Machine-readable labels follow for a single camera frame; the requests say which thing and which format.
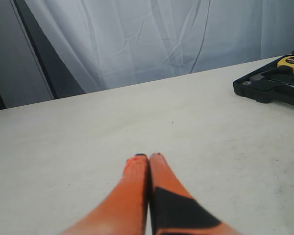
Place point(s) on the black plastic tool case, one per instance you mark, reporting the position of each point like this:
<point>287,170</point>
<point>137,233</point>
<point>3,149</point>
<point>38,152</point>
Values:
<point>266,84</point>

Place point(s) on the dark vertical post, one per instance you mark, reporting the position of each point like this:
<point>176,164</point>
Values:
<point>59,79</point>

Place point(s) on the yellow tape measure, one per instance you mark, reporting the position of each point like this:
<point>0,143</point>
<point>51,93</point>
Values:
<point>287,63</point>

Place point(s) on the white fabric curtain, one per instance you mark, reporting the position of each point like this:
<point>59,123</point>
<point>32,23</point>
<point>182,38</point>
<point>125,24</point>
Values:
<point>107,44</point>

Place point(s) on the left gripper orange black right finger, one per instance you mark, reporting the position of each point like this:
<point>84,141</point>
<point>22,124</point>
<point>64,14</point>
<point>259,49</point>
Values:
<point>172,208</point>

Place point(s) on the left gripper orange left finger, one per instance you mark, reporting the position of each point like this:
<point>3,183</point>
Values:
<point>124,210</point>

